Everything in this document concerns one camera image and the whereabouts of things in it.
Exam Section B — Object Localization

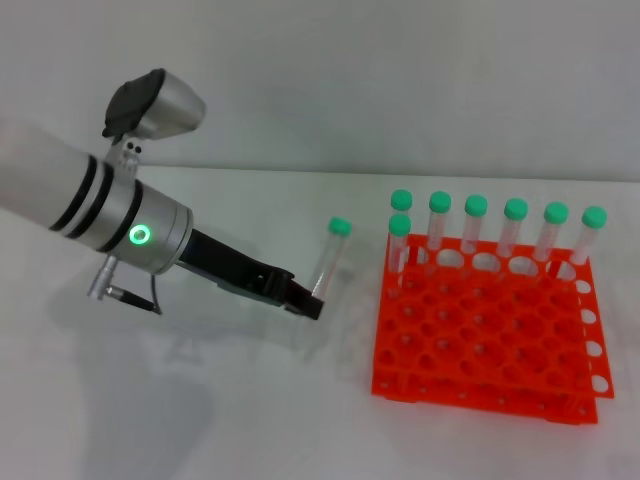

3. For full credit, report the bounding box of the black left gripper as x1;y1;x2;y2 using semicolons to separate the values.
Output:
178;227;327;322

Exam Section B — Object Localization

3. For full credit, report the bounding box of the clear test tube green cap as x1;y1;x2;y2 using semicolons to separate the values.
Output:
388;213;413;301
496;198;530;260
568;205;609;267
425;191;453;251
531;201;570;265
309;216;353;301
390;188;415;221
459;194;489;256

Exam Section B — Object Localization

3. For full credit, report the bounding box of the orange plastic test tube rack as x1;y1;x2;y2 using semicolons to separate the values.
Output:
370;232;616;426

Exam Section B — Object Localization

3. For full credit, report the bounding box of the left arm connector cable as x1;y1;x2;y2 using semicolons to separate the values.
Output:
87;257;165;317

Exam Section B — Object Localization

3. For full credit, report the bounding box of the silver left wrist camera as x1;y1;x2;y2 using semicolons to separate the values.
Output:
102;68;208;174

